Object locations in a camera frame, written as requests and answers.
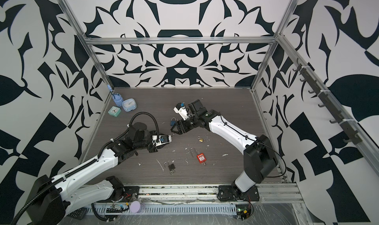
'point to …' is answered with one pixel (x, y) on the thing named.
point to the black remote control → (79, 213)
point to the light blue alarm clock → (129, 104)
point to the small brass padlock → (201, 140)
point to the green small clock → (114, 111)
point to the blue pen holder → (117, 97)
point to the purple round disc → (134, 206)
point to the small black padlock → (171, 167)
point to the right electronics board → (243, 211)
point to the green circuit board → (113, 210)
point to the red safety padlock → (201, 157)
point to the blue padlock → (172, 122)
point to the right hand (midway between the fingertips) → (175, 127)
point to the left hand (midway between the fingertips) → (166, 133)
